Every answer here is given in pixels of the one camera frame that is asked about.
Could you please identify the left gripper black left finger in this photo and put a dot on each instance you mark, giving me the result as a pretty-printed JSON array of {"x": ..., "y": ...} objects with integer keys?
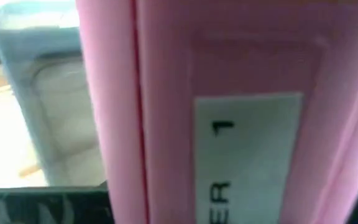
[{"x": 42, "y": 207}]

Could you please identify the pink and white stapler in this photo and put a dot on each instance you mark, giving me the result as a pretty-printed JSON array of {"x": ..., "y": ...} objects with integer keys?
[{"x": 166, "y": 93}]

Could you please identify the grey translucent plastic bin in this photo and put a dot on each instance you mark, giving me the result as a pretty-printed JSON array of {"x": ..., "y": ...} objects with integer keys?
[{"x": 57, "y": 109}]

